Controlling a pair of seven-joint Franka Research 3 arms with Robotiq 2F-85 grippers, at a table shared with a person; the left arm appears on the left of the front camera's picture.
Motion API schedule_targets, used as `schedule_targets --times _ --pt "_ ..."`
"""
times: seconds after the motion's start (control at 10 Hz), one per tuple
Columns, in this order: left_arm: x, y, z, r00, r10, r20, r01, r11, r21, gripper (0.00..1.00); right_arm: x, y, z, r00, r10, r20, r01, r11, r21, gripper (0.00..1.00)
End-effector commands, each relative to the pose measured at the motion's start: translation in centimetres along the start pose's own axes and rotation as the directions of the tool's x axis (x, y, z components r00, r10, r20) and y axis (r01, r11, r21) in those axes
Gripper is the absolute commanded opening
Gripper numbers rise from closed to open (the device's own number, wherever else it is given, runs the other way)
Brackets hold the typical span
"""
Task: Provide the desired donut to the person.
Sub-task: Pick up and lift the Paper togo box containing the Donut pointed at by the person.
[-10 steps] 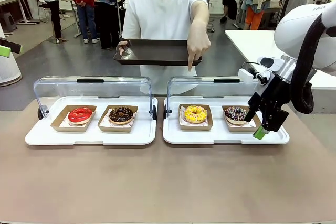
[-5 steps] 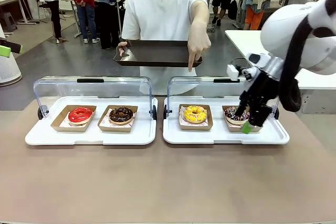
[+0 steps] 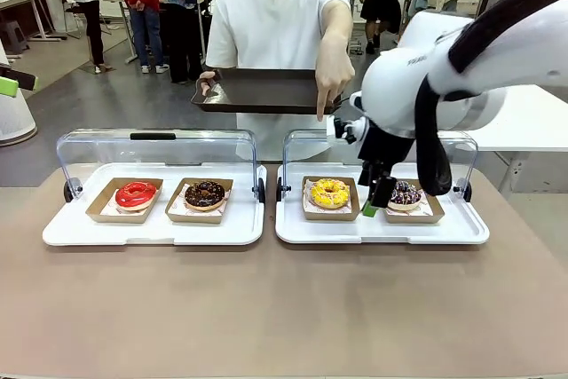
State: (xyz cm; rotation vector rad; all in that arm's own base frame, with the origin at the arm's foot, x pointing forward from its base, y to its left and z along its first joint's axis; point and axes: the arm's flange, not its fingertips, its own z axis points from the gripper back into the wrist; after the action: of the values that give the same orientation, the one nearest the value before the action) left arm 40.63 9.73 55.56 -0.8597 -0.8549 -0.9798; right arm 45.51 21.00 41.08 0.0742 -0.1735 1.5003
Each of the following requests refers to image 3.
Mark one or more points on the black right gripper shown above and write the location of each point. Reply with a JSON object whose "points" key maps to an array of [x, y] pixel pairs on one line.
{"points": [[384, 148]]}

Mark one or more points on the yellow sprinkled donut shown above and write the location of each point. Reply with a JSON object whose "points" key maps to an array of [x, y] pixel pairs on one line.
{"points": [[321, 197]]}

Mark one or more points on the cardboard donut box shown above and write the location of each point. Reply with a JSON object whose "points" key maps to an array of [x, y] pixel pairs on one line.
{"points": [[115, 218], [330, 217], [412, 219], [195, 218]]}

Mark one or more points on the dark brown serving tray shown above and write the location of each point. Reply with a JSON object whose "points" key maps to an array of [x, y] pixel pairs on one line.
{"points": [[262, 90]]}

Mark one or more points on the person's left forearm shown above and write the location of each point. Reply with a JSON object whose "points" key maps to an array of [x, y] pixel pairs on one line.
{"points": [[335, 33]]}

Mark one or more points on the chocolate donut with coloured sprinkles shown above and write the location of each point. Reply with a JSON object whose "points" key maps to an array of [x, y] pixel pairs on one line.
{"points": [[406, 201]]}

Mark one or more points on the red glazed donut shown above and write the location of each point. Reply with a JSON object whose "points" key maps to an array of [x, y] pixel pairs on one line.
{"points": [[128, 199]]}

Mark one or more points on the chocolate glazed donut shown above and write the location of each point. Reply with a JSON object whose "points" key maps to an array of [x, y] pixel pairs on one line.
{"points": [[204, 197]]}

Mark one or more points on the person in white t-shirt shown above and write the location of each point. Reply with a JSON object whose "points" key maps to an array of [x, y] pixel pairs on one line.
{"points": [[275, 28]]}

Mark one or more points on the person's left hand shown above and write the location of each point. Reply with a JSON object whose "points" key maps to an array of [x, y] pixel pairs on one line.
{"points": [[333, 81]]}

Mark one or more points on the person's right hand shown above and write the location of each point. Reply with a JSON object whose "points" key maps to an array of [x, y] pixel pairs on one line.
{"points": [[208, 77]]}

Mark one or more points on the white cone-shaped floor stand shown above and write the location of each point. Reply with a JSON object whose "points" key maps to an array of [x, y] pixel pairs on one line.
{"points": [[13, 121]]}

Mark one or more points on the grey plastic stool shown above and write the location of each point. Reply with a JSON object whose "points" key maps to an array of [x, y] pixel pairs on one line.
{"points": [[13, 35]]}

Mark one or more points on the white plastic display tray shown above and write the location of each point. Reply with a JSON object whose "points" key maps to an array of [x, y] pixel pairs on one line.
{"points": [[381, 232], [151, 232]]}

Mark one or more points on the clear plastic tray lid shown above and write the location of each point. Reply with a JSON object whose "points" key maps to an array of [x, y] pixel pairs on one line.
{"points": [[111, 150], [310, 152]]}

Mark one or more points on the black office chair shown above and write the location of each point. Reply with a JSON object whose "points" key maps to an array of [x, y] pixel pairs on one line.
{"points": [[66, 6]]}

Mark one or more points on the white side table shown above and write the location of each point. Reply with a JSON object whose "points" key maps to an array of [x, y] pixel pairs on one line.
{"points": [[528, 121]]}

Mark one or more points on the bystander in dark clothes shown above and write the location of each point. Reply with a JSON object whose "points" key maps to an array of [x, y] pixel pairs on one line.
{"points": [[186, 19]]}

